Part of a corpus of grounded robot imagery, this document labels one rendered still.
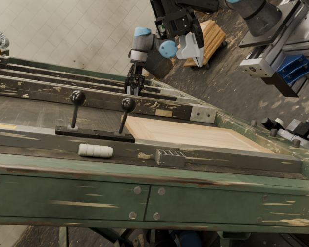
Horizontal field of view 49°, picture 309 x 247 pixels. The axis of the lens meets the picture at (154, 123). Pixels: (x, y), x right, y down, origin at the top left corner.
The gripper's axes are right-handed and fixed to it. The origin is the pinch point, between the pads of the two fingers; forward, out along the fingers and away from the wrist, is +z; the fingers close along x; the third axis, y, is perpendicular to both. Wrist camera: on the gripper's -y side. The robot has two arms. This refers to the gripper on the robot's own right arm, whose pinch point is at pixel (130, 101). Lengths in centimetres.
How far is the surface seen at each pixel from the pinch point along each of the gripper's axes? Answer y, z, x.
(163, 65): -383, -6, 134
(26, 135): 77, -1, -42
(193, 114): 16.6, -0.3, 26.7
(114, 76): -109, -1, 9
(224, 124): 25.9, 0.7, 38.3
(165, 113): 16.1, 0.7, 12.9
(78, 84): -7.2, -4.0, -25.3
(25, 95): 15.8, 0.3, -47.0
